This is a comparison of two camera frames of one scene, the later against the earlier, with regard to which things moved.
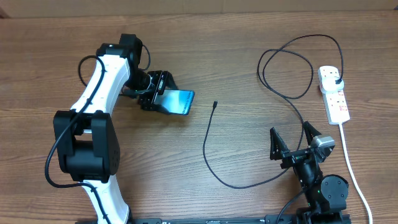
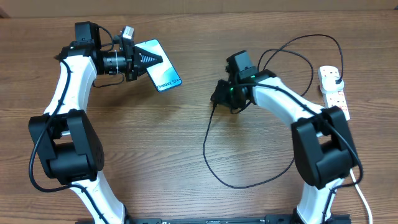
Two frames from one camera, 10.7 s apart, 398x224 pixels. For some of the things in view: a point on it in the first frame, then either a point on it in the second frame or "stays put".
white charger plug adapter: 329,86 stays put
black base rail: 326,219 stays put
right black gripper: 279,150 to 222,98
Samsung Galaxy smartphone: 176,101 to 163,74
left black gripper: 147,101 to 134,55
